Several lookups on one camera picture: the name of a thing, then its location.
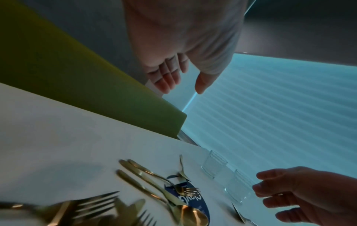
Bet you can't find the person's left hand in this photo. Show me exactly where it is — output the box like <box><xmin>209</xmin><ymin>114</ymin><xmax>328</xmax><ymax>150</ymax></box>
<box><xmin>122</xmin><ymin>0</ymin><xmax>247</xmax><ymax>95</ymax></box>

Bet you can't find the person's right hand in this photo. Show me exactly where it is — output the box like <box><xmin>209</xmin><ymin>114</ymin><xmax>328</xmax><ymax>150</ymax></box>
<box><xmin>252</xmin><ymin>166</ymin><xmax>357</xmax><ymax>226</ymax></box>

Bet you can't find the pale window blind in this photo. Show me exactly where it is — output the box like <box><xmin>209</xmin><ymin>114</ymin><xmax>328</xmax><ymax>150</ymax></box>
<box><xmin>161</xmin><ymin>52</ymin><xmax>357</xmax><ymax>226</ymax></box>

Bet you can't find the round purple sticker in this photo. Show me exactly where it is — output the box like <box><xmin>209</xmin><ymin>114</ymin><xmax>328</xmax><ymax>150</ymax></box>
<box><xmin>164</xmin><ymin>175</ymin><xmax>211</xmax><ymax>226</ymax></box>

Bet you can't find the green upholstered bench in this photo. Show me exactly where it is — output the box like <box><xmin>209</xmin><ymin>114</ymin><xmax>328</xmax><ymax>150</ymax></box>
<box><xmin>0</xmin><ymin>0</ymin><xmax>188</xmax><ymax>140</ymax></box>

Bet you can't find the white table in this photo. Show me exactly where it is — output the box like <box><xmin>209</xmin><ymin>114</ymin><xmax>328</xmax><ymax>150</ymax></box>
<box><xmin>0</xmin><ymin>82</ymin><xmax>280</xmax><ymax>226</ymax></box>

